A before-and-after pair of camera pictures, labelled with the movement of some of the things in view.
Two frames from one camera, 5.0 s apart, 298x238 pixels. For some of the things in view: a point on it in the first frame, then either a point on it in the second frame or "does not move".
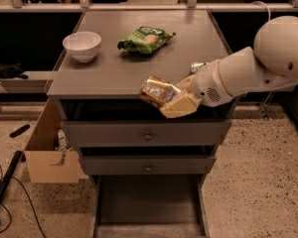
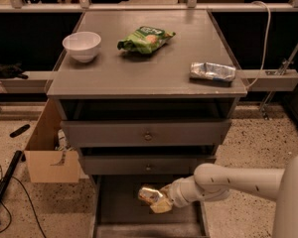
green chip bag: [146, 40] does not move
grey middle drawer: [145, 165] does not move
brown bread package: [156, 92] to [148, 195]
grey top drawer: [109, 133] does not move
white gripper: [207, 83] to [176, 191]
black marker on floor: [20, 130] does not move
